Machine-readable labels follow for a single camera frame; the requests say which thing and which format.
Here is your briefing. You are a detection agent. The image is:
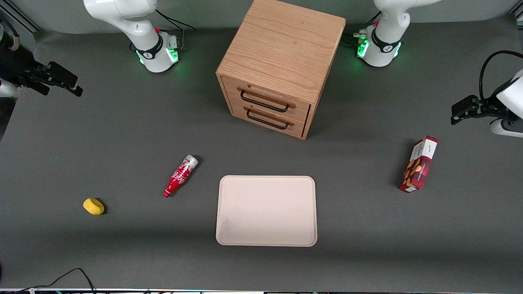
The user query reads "thin black floor cable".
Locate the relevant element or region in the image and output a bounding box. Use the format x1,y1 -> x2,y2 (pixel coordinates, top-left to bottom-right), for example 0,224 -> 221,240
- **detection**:
0,267 -> 96,294

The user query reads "beige plastic tray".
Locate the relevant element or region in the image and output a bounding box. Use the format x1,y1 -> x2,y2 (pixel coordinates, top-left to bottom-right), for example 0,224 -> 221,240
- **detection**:
215,175 -> 318,247

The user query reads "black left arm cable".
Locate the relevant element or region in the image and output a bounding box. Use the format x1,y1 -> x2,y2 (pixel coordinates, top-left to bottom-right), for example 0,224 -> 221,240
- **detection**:
479,50 -> 523,102

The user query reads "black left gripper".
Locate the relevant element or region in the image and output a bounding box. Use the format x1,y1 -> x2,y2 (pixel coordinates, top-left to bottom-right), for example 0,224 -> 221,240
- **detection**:
451,95 -> 506,126

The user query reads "yellow sponge block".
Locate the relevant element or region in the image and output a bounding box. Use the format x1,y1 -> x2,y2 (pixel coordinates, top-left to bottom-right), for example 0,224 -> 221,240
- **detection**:
83,198 -> 105,216

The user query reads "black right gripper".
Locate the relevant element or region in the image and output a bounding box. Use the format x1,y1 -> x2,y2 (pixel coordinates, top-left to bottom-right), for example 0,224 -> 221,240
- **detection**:
0,44 -> 83,98

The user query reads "black drawer handle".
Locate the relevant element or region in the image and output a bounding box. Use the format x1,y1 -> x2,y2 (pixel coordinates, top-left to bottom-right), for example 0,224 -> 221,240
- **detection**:
240,90 -> 290,113
246,109 -> 290,130

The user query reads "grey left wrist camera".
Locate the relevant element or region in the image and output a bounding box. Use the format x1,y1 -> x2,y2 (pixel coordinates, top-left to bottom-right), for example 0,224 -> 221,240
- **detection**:
490,118 -> 523,138

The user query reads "black right base cable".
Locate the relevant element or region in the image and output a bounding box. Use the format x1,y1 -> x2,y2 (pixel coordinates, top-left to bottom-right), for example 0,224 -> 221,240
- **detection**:
155,8 -> 197,31

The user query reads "wooden two-drawer cabinet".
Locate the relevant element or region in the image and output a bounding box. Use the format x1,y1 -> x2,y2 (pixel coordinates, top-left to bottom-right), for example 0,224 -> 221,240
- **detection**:
216,0 -> 346,140

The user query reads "red snack box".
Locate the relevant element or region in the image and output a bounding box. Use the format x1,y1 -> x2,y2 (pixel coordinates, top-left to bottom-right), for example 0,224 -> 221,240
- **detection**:
398,136 -> 438,193

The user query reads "red coke bottle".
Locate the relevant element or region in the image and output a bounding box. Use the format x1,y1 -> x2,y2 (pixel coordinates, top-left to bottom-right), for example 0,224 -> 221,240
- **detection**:
163,154 -> 199,198

